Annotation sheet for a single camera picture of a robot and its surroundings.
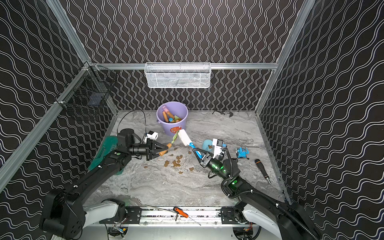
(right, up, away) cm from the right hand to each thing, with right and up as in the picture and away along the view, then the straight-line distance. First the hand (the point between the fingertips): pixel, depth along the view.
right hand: (193, 149), depth 71 cm
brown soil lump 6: (-30, -14, +21) cm, 39 cm away
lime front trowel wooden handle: (-19, +18, +32) cm, 41 cm away
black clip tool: (+25, +22, +50) cm, 60 cm away
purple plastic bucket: (-10, +23, +32) cm, 40 cm away
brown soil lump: (-17, -12, +22) cm, 30 cm away
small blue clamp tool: (+30, -6, +22) cm, 38 cm away
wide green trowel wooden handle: (-15, +19, +29) cm, 38 cm away
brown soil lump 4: (-10, -9, +24) cm, 28 cm away
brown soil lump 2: (-11, -13, +22) cm, 27 cm away
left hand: (-11, -1, -2) cm, 11 cm away
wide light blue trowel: (+9, 0, +31) cm, 32 cm away
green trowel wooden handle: (-15, -2, -1) cm, 15 cm away
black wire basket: (-67, +37, +27) cm, 81 cm away
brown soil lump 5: (-8, -17, +19) cm, 27 cm away
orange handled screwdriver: (-6, -33, +5) cm, 34 cm away
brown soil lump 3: (-14, -7, +24) cm, 29 cm away
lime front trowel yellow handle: (-13, +14, +23) cm, 30 cm away
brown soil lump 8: (-2, -6, +27) cm, 28 cm away
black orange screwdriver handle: (+41, -13, +19) cm, 47 cm away
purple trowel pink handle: (-19, +23, +28) cm, 40 cm away
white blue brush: (-3, +4, +2) cm, 6 cm away
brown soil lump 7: (-1, -15, +20) cm, 25 cm away
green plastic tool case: (-56, 0, +30) cm, 63 cm away
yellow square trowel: (-12, +17, +36) cm, 41 cm away
